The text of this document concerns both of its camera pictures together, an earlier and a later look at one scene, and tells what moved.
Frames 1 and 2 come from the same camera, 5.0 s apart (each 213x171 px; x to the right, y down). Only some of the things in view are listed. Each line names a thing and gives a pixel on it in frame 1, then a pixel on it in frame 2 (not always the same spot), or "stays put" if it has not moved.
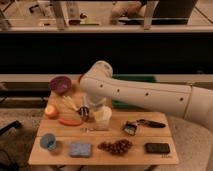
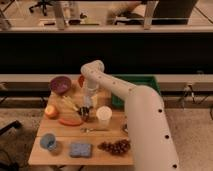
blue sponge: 80,150 stays put
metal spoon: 84,129 stays put
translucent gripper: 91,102 → 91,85
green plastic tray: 131,77 stays put
